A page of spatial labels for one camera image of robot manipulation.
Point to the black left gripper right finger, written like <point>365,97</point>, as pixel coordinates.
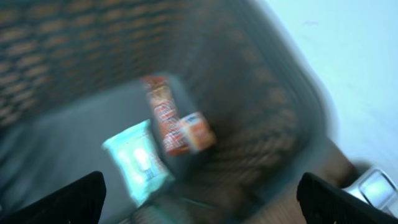
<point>322,203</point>

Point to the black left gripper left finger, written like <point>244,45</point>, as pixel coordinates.
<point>79,202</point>

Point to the light teal wipes packet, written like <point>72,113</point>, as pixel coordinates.
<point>135,152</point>

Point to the red chocolate bar wrapper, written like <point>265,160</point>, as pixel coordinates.
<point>166,114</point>

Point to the orange tissue pack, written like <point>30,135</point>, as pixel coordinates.
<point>197,132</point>

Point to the white barcode scanner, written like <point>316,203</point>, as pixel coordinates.
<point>377,189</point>

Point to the grey plastic lattice basket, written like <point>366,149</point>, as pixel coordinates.
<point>72,76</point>

